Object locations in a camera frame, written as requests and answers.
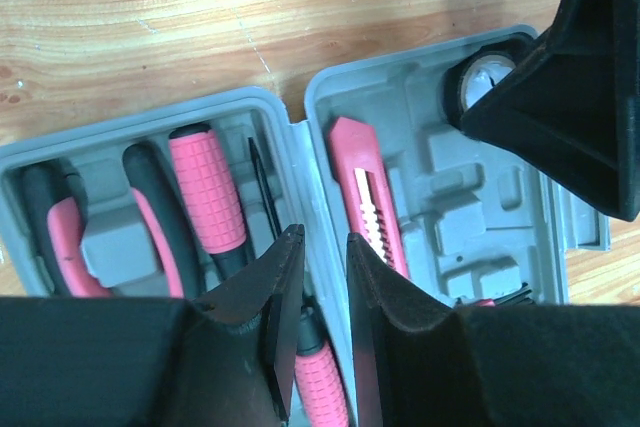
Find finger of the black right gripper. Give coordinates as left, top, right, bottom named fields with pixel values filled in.
left=460, top=0, right=639, bottom=221

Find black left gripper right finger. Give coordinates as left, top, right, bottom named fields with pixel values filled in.
left=346, top=234, right=639, bottom=426

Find pink handled pliers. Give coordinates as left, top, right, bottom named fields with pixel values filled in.
left=17, top=142, right=204, bottom=298

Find pink hex key set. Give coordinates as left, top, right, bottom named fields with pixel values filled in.
left=454, top=283, right=535, bottom=308

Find black electrical tape roll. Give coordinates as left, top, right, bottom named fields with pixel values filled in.
left=442, top=48, right=516, bottom=130

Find grey plastic tool case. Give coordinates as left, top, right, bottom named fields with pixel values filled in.
left=1, top=26, right=610, bottom=426

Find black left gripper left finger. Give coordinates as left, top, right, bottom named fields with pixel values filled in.
left=1, top=225, right=305, bottom=426

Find pink utility knife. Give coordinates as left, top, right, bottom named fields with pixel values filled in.
left=329, top=117, right=410, bottom=278

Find pink black screwdriver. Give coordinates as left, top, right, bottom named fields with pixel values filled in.
left=169, top=123, right=248, bottom=279
left=247, top=135, right=350, bottom=427

